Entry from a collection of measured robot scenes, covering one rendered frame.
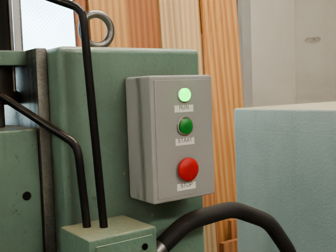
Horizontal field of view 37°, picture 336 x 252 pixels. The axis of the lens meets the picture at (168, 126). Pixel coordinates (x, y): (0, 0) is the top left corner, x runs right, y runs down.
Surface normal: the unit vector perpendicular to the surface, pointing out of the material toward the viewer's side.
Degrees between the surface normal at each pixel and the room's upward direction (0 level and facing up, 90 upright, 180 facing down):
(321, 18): 90
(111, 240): 90
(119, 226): 0
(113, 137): 90
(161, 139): 90
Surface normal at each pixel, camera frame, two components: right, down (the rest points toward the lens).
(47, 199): 0.57, 0.04
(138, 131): -0.82, 0.07
